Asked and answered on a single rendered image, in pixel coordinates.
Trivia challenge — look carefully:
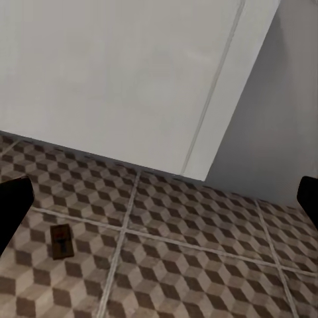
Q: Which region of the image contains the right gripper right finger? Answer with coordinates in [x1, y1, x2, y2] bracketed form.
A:
[297, 176, 318, 230]

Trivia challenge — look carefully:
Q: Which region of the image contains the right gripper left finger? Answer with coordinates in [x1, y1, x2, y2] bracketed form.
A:
[0, 176, 34, 256]

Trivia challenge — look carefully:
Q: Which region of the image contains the mousetrap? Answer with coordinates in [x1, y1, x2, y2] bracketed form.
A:
[50, 224, 74, 260]

